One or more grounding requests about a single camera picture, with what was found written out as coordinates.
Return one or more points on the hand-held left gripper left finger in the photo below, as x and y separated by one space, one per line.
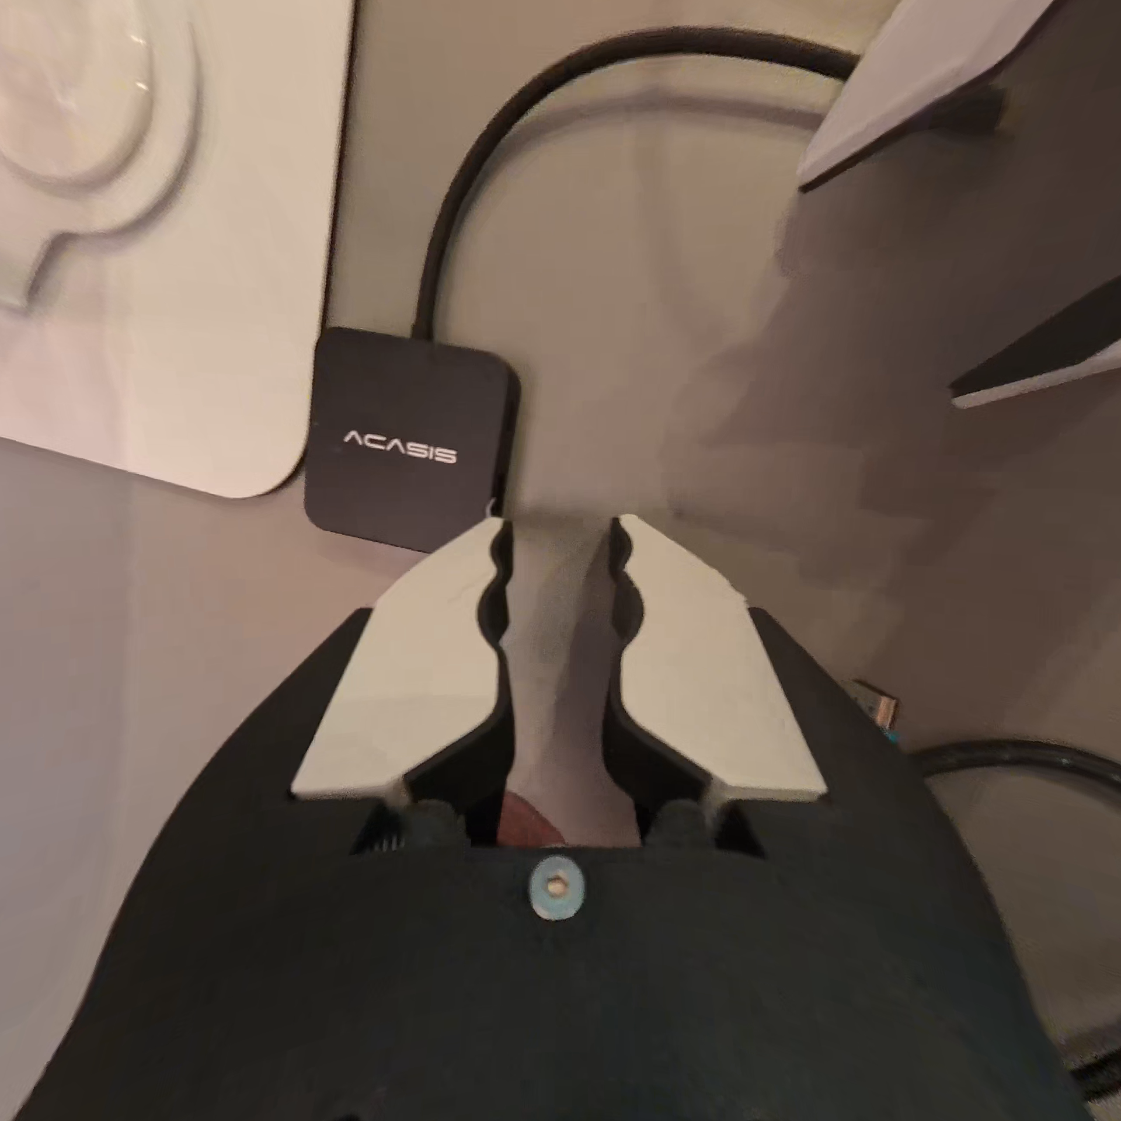
412 692

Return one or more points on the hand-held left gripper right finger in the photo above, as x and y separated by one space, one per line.
719 701

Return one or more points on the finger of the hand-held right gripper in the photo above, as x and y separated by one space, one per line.
1087 366
920 70

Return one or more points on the person's left hand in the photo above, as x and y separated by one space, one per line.
531 824

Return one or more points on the white folding stand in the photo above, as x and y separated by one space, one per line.
246 264

